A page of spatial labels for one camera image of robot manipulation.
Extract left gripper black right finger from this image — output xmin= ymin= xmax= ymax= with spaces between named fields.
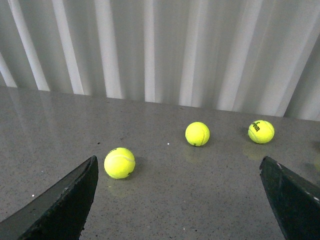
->
xmin=259 ymin=156 xmax=320 ymax=240

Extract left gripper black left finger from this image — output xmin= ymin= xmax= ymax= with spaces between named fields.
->
xmin=0 ymin=155 xmax=99 ymax=240

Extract yellow tennis ball near left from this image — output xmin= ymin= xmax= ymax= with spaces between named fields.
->
xmin=104 ymin=147 xmax=136 ymax=179

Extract yellow Wilson tennis ball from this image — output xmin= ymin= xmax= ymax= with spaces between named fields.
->
xmin=248 ymin=120 xmax=275 ymax=144

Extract yellow tennis ball middle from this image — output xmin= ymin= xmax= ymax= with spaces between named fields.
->
xmin=185 ymin=122 xmax=210 ymax=147

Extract white pleated curtain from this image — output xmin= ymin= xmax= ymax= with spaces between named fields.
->
xmin=0 ymin=0 xmax=320 ymax=121

